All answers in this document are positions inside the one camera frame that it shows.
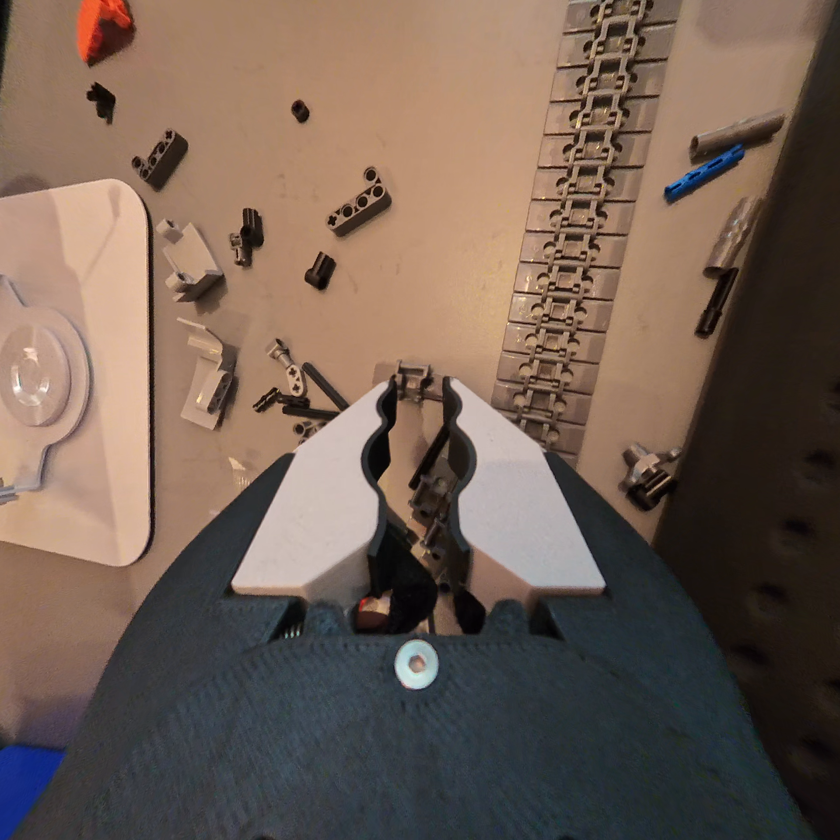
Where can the dark studded panel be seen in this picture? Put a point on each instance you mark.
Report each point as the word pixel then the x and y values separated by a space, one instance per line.
pixel 768 459

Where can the orange curved toy piece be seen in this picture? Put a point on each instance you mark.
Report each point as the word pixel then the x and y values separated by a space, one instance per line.
pixel 102 29

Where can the blue toy pin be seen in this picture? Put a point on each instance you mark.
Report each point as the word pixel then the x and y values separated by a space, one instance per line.
pixel 703 172

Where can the light grey holed curved panel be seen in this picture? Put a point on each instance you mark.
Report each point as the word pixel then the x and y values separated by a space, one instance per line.
pixel 207 380

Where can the black pin joiner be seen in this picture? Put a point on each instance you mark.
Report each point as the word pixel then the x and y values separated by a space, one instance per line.
pixel 320 270

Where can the grey small pin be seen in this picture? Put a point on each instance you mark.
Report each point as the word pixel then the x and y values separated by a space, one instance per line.
pixel 279 352

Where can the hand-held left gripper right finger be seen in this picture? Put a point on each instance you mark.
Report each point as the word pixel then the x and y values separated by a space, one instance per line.
pixel 531 518

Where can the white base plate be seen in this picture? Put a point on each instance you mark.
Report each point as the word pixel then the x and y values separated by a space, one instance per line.
pixel 98 394

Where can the light grey two-hole liftarm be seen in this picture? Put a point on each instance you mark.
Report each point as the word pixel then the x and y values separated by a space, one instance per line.
pixel 296 379

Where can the black hollow connector block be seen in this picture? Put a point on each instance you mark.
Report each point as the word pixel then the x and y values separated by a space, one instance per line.
pixel 651 492

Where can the grey connector tube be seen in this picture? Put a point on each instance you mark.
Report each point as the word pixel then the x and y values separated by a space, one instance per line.
pixel 735 134
pixel 735 236

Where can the dark grey long bent liftarm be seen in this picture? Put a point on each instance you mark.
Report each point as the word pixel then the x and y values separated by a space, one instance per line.
pixel 359 202

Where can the grey wing-shaped toy piece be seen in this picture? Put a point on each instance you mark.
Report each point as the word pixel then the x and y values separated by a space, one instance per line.
pixel 646 459

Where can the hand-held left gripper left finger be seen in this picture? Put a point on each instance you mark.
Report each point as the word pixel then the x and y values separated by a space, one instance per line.
pixel 308 518

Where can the black axle rod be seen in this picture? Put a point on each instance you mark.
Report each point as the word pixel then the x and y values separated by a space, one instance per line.
pixel 308 413
pixel 326 386

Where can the dark grey short bent liftarm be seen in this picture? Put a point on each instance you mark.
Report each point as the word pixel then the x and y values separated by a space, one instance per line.
pixel 161 159

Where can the grey track link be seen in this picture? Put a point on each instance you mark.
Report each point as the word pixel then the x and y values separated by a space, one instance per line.
pixel 413 379

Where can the black round bush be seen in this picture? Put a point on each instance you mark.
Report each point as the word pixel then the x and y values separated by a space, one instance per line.
pixel 300 111

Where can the grey small pin connector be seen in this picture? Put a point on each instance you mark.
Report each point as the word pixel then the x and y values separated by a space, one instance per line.
pixel 308 428

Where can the black long toy pin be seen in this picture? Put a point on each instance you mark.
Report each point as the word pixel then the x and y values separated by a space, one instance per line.
pixel 717 302

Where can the black double pin connector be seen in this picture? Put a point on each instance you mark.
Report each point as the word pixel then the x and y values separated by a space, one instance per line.
pixel 294 397
pixel 268 400

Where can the black axle pin connector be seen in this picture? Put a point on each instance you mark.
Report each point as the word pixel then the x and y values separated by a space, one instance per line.
pixel 247 236

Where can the black small angled connector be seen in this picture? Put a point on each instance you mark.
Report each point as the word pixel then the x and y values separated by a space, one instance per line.
pixel 100 102

